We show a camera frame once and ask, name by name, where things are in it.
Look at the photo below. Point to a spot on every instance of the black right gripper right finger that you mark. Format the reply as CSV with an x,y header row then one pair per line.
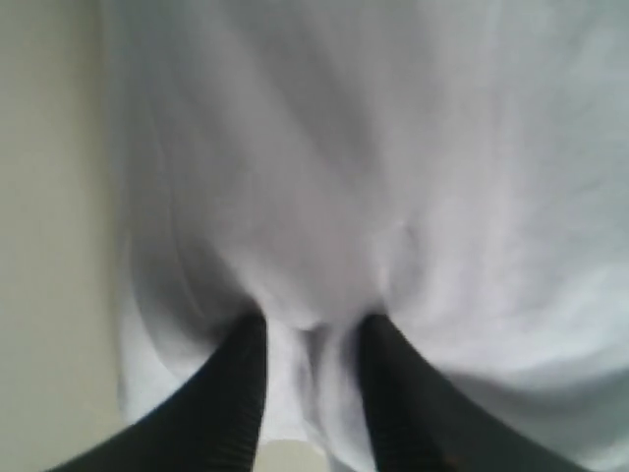
x,y
419,421

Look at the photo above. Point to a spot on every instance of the white t-shirt red logo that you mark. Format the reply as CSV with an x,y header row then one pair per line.
x,y
460,165

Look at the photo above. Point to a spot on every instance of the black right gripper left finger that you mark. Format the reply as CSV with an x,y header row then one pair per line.
x,y
211,423

